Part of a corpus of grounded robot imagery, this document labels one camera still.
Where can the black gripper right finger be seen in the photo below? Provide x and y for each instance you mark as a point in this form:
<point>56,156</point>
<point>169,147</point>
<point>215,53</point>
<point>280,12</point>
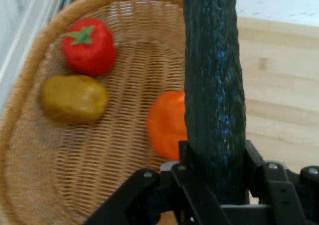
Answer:
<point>286,192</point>

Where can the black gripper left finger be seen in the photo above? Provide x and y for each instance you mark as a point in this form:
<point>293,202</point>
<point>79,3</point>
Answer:
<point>154,200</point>

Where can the dark green toy cucumber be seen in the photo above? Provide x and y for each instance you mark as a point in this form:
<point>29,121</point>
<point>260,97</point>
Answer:
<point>214,85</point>

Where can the orange toy fruit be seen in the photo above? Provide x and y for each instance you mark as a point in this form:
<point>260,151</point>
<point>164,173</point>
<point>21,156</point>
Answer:
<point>167,125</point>

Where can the light wooden board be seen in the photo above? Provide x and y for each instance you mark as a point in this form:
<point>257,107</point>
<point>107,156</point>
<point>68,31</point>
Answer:
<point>279,85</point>

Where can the woven wicker basket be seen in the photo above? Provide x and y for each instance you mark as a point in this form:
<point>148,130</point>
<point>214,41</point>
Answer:
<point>129,85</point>

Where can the brown toy potato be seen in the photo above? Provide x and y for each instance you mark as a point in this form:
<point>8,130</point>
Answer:
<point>74,99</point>

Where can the red toy tomato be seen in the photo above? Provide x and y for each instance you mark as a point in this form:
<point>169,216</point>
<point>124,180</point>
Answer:
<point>92,50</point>

